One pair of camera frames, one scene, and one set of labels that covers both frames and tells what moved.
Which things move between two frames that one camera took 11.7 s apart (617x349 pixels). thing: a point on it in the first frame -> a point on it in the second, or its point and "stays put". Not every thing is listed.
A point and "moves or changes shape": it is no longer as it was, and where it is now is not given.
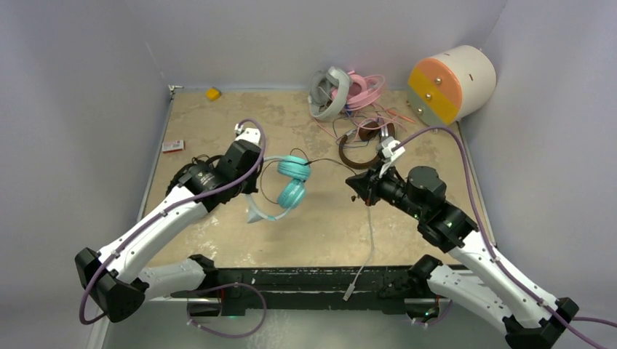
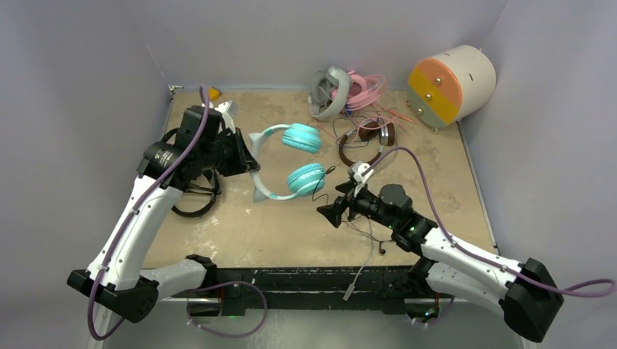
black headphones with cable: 175,178 moves or changes shape
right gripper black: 367,185 -> 334,211
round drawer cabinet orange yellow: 450,84 stays put
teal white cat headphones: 292,171 -> 303,179
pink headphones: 363,91 stays put
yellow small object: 213,94 stays put
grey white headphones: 327,90 stays put
